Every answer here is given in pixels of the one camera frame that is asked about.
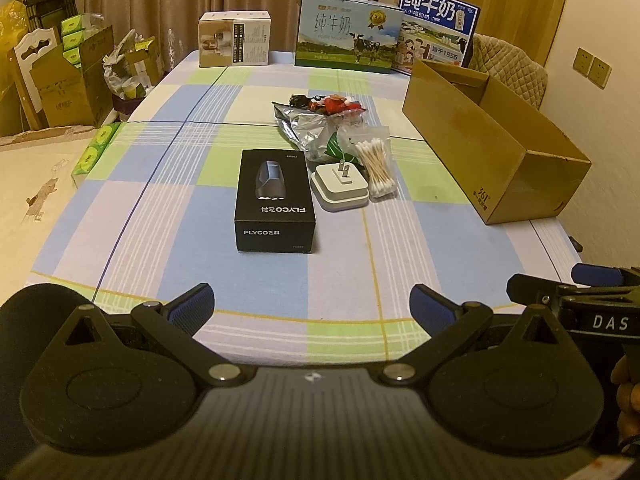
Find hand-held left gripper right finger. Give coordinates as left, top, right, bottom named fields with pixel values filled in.
left=381, top=284, right=571, bottom=387

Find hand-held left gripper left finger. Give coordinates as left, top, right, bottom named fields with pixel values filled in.
left=50, top=283, right=258, bottom=387

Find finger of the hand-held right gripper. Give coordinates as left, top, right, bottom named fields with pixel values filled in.
left=571, top=262, right=626, bottom=288
left=506, top=273, right=563, bottom=306

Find black shaver box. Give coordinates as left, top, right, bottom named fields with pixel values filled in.
left=234, top=148, right=317, bottom=254

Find white charger plug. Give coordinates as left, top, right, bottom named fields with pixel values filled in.
left=310, top=161, right=370, bottom=212

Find bag of cotton swabs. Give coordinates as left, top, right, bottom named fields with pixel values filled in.
left=337, top=125, right=398, bottom=202

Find brown cardboard box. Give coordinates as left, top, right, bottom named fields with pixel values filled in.
left=402, top=58, right=592, bottom=226

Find small green packet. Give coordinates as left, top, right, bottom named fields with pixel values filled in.
left=325, top=132, right=358, bottom=163

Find silver foil bag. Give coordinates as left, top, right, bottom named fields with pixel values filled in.
left=271, top=101, right=361, bottom=166

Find red and white toy figure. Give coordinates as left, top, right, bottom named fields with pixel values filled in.
left=322, top=94, right=363, bottom=115

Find person's right hand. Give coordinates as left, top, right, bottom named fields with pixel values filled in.
left=611, top=355, right=640, bottom=433

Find checkered tablecloth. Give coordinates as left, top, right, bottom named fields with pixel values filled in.
left=25, top=50, right=586, bottom=363

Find beige embroidered cloth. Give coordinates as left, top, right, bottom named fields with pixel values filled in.
left=0, top=130, right=101, bottom=306

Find dark bin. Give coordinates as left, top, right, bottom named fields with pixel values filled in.
left=111, top=92, right=146, bottom=121

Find quilted chair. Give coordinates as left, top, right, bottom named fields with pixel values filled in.
left=467, top=33, right=549, bottom=111

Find large open cardboard box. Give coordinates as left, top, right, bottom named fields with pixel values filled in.
left=30, top=25, right=116, bottom=128

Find clear plastic bag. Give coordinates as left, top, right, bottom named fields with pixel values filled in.
left=102, top=30, right=161, bottom=101

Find small open cardboard box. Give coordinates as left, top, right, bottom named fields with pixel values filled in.
left=125, top=35, right=163, bottom=86

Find beige product box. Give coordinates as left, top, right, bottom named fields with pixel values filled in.
left=198, top=10, right=272, bottom=68

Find wooden door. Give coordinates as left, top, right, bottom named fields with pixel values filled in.
left=447, top=0, right=576, bottom=68

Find green milk carton box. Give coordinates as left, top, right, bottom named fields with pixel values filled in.
left=294, top=0, right=404, bottom=76

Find blue milk carton box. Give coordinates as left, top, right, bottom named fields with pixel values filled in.
left=391, top=0, right=481, bottom=77

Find white chair back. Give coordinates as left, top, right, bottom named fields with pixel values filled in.
left=7, top=27, right=63, bottom=131

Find yellow plastic bag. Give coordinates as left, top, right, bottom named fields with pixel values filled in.
left=0, top=0, right=36, bottom=91

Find wall socket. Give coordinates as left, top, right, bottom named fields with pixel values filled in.
left=590, top=56, right=612, bottom=88
left=572, top=47, right=594, bottom=75

